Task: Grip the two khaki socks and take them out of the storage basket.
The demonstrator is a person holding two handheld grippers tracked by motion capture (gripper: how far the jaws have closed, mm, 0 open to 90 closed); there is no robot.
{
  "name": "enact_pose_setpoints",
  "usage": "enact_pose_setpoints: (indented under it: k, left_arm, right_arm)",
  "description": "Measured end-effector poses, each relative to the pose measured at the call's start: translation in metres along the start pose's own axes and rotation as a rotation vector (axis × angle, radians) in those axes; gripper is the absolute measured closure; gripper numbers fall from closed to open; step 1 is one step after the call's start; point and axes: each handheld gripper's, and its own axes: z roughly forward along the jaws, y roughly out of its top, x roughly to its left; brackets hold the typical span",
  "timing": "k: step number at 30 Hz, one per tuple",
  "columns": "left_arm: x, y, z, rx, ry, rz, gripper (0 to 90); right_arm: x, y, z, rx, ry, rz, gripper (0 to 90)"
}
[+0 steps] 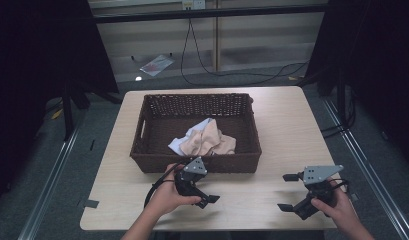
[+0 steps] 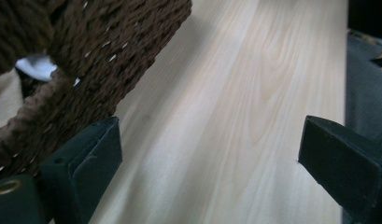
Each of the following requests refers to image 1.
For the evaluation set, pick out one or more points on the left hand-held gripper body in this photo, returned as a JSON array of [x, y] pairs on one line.
[[188, 182]]

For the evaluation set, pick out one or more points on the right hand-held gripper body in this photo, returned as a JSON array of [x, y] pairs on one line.
[[317, 173]]

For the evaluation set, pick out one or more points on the white cloth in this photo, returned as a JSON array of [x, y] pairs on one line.
[[177, 145]]

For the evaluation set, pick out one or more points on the beige cloth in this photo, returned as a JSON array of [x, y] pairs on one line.
[[208, 140]]

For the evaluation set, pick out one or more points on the brown wicker basket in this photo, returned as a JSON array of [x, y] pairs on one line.
[[165, 123]]

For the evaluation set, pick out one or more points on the person's left hand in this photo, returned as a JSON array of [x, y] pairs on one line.
[[165, 196]]

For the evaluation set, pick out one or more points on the person's right hand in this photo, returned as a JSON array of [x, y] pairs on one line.
[[340, 210]]

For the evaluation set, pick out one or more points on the black tape piece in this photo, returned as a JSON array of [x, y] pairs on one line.
[[91, 203]]

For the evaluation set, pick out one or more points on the clear plastic bag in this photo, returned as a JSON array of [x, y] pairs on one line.
[[157, 65]]

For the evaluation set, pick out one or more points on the black curtain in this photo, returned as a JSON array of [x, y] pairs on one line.
[[375, 50], [35, 56]]

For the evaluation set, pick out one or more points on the black metal stand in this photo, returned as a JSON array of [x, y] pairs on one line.
[[67, 116]]

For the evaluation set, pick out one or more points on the yellow tape piece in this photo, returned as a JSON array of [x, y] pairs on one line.
[[57, 114]]

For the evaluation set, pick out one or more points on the black horizontal bar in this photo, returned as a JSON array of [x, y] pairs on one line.
[[208, 14]]

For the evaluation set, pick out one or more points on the metal floor rail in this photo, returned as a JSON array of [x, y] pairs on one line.
[[368, 173], [48, 186]]

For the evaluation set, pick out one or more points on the wooden wall post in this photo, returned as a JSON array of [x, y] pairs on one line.
[[217, 36]]

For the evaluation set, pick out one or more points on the white wall outlet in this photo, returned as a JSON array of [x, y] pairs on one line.
[[193, 4]]

